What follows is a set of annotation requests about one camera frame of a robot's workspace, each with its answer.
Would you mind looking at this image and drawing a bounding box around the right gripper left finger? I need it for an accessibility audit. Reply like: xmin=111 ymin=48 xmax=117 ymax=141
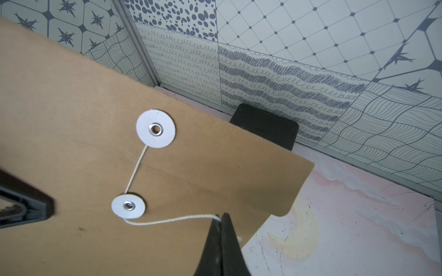
xmin=195 ymin=219 xmax=222 ymax=276

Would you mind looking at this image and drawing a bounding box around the brown kraft file bag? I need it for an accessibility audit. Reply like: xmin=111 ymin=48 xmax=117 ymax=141
xmin=1 ymin=20 xmax=314 ymax=276

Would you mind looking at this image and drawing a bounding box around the black plastic tool case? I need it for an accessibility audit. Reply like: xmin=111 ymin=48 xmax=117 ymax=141
xmin=230 ymin=103 xmax=299 ymax=151

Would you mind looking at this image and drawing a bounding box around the floral table mat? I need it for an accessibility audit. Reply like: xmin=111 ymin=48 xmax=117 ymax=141
xmin=155 ymin=86 xmax=442 ymax=276

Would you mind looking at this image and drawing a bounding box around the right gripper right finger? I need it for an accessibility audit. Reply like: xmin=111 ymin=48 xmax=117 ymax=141
xmin=221 ymin=213 xmax=251 ymax=276

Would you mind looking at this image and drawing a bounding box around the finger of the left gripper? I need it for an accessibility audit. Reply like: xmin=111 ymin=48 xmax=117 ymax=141
xmin=1 ymin=170 xmax=55 ymax=216
xmin=1 ymin=208 xmax=54 ymax=229

